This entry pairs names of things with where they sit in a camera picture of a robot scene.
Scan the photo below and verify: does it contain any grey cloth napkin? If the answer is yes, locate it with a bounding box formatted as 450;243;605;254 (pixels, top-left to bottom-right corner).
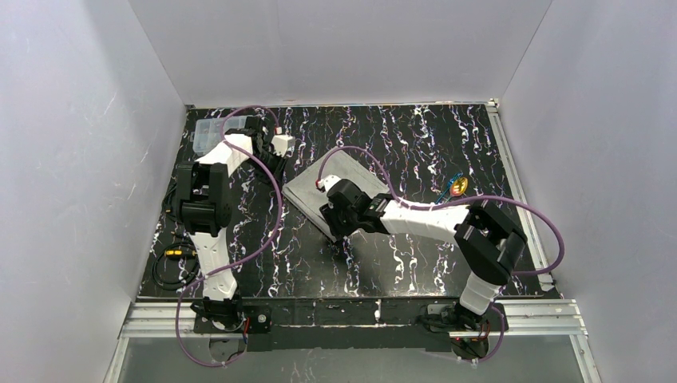
281;148;393;243

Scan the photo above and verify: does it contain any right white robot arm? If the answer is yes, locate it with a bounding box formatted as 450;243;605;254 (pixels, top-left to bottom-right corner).
316;176;527;318

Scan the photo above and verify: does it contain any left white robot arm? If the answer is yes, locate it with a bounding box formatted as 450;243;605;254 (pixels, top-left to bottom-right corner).
174;116;295;326

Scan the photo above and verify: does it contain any clear plastic organizer box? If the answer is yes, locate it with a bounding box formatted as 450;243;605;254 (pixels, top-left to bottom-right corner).
192;116;247;156

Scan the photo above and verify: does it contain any iridescent gold spoon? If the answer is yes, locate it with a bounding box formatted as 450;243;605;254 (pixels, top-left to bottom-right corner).
446;176;469;202

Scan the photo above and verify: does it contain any blue metallic fork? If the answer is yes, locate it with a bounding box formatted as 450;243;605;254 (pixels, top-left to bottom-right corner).
435;172;463;204

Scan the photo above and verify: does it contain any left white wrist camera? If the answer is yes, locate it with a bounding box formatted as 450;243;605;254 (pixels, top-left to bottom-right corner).
271;127;296;158

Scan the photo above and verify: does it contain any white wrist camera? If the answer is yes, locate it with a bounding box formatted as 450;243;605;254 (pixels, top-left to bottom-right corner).
315;175;341;192
271;127;296;158

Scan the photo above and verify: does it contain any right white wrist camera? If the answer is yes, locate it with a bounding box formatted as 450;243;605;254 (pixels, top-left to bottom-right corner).
315;175;341;192

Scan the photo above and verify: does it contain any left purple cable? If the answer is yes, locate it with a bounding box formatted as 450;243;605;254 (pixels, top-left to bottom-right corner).
175;105;284;369

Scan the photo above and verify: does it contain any upper black coiled cable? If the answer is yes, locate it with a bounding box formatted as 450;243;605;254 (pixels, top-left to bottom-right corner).
161;182;186;225

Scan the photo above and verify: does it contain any black coiled cable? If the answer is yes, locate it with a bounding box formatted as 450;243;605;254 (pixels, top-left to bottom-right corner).
161;182;186;225
151;240;202;292

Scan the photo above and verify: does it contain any lower black coiled cable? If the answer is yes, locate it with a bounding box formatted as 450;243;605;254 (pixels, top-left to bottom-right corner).
151;240;202;292

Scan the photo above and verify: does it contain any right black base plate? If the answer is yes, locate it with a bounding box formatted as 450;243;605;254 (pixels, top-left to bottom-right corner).
418;302;509;335

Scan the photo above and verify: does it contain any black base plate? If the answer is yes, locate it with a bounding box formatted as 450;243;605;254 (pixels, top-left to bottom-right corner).
190;302;272;334
418;302;509;335

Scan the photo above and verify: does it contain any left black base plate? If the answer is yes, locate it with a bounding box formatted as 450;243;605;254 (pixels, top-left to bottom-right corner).
190;302;272;334

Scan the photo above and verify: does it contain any aluminium front rail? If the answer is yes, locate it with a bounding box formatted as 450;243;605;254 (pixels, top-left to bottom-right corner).
121;298;588;338

